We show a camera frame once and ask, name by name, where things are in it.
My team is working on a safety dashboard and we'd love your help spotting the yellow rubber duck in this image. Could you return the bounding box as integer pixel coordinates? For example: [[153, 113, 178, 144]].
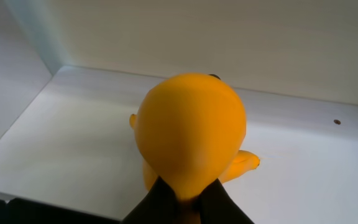
[[129, 72, 260, 224]]

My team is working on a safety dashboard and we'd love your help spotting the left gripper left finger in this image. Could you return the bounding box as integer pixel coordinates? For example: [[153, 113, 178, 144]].
[[121, 176, 180, 224]]

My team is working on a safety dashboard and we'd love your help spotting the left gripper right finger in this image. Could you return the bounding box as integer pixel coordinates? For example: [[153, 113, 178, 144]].
[[199, 179, 254, 224]]

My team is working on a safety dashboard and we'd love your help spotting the white shelf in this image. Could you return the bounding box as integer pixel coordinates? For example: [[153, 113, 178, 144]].
[[0, 0, 358, 224]]

